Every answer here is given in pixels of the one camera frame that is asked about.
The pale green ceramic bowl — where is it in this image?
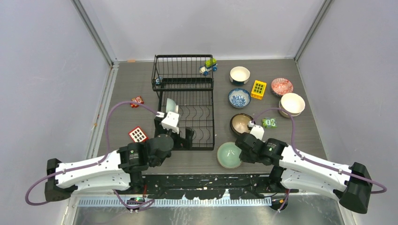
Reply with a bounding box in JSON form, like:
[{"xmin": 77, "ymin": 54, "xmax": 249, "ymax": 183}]
[{"xmin": 217, "ymin": 142, "xmax": 242, "ymax": 169}]

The light blue dotted bowl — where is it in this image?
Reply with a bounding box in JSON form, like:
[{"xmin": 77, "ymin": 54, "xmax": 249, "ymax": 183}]
[{"xmin": 165, "ymin": 98, "xmax": 179, "ymax": 113}]

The brown patterned band bowl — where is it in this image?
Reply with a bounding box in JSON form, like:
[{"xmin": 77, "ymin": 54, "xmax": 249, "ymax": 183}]
[{"xmin": 230, "ymin": 113, "xmax": 253, "ymax": 136}]

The beige bowl with brown markings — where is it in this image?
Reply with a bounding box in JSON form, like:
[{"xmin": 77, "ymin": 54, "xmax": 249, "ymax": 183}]
[{"xmin": 279, "ymin": 105, "xmax": 301, "ymax": 118}]

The black wire dish rack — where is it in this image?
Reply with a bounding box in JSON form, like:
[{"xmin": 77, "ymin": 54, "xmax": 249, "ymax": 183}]
[{"xmin": 152, "ymin": 54, "xmax": 215, "ymax": 151}]

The white blue floral bowl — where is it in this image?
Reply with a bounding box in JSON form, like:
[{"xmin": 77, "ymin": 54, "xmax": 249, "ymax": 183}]
[{"xmin": 228, "ymin": 88, "xmax": 251, "ymax": 109}]

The beige bowl with flower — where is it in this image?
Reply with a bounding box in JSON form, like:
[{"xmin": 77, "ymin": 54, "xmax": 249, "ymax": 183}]
[{"xmin": 279, "ymin": 93, "xmax": 306, "ymax": 116}]

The red white patterned bowl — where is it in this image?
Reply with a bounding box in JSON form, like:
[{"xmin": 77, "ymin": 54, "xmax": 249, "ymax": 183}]
[{"xmin": 271, "ymin": 78, "xmax": 294, "ymax": 98}]

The teal bowl white inside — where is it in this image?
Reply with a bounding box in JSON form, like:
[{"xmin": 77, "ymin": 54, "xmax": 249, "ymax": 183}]
[{"xmin": 230, "ymin": 66, "xmax": 251, "ymax": 86}]

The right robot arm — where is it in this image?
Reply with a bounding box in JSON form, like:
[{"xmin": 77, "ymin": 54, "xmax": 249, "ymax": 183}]
[{"xmin": 235, "ymin": 133, "xmax": 373, "ymax": 214}]

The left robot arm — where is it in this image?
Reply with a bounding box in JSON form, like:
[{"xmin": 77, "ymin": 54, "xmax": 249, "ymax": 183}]
[{"xmin": 44, "ymin": 118, "xmax": 195, "ymax": 202}]

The red white window block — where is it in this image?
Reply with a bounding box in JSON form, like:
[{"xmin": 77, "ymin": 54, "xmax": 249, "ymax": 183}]
[{"xmin": 128, "ymin": 126, "xmax": 148, "ymax": 143}]

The small green toy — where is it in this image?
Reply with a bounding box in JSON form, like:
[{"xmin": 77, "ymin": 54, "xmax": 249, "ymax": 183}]
[{"xmin": 262, "ymin": 118, "xmax": 277, "ymax": 128}]

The small red flower toy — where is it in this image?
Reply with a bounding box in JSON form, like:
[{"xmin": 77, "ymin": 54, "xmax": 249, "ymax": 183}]
[{"xmin": 130, "ymin": 96, "xmax": 144, "ymax": 108}]

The yellow window toy block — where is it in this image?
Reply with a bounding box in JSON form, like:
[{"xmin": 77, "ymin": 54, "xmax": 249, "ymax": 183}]
[{"xmin": 250, "ymin": 80, "xmax": 267, "ymax": 100}]

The green blue toy car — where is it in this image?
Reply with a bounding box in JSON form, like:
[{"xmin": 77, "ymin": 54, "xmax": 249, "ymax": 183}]
[{"xmin": 199, "ymin": 58, "xmax": 218, "ymax": 76}]

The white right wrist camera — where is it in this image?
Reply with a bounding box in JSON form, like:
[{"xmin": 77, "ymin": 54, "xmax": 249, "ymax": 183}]
[{"xmin": 247, "ymin": 121, "xmax": 264, "ymax": 141}]

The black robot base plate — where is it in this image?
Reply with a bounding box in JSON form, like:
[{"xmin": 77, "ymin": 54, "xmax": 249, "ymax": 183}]
[{"xmin": 114, "ymin": 173, "xmax": 300, "ymax": 201}]

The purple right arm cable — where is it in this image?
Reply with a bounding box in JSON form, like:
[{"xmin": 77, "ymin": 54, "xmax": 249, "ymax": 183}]
[{"xmin": 250, "ymin": 107, "xmax": 388, "ymax": 212}]

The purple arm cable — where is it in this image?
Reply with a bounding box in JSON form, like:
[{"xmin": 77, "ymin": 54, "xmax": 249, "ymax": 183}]
[
  {"xmin": 24, "ymin": 101, "xmax": 165, "ymax": 212},
  {"xmin": 250, "ymin": 107, "xmax": 388, "ymax": 212}
]

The perforated metal rail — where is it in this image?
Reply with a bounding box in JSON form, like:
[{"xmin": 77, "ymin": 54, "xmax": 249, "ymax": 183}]
[{"xmin": 77, "ymin": 195, "xmax": 272, "ymax": 207}]

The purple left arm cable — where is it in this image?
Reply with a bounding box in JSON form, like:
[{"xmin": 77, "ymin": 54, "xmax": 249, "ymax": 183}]
[{"xmin": 24, "ymin": 101, "xmax": 165, "ymax": 212}]

